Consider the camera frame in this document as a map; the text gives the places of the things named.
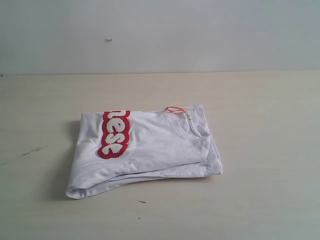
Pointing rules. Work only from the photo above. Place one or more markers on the white t-shirt red lettering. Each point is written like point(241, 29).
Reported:
point(119, 147)

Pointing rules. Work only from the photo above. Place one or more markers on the orange clothing tag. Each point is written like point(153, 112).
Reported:
point(175, 109)

